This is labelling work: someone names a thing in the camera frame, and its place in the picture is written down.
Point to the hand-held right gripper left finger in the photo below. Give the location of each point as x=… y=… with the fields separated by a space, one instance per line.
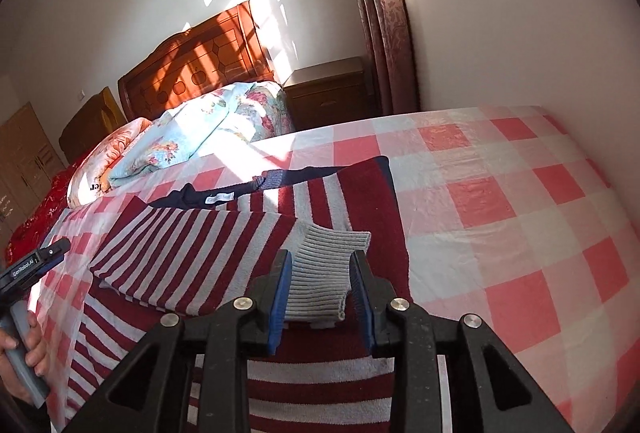
x=279 y=308

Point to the blue floral quilt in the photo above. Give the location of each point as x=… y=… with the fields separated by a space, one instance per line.
x=200 y=128

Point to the red patterned blanket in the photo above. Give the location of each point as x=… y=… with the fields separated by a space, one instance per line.
x=40 y=208

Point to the pink floral pillow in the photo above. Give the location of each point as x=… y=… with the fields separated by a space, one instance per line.
x=95 y=163

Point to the brown wooden nightstand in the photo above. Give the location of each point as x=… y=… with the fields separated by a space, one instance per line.
x=325 y=93

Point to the pink floral curtain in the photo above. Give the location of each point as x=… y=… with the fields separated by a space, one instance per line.
x=385 y=13

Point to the light wooden wardrobe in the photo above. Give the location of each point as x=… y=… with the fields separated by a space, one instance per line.
x=25 y=153

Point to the orange wooden headboard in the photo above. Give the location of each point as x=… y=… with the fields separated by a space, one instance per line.
x=200 y=58

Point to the pink checkered bed sheet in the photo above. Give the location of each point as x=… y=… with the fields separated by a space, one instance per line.
x=500 y=213

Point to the person's left hand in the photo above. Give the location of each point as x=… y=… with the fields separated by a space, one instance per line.
x=36 y=343

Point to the red white striped sweater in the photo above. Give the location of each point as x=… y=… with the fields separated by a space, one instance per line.
x=200 y=243

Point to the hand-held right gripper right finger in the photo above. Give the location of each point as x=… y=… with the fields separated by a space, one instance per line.
x=361 y=308

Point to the dark brown headboard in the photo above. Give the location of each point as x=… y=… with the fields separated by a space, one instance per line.
x=85 y=128

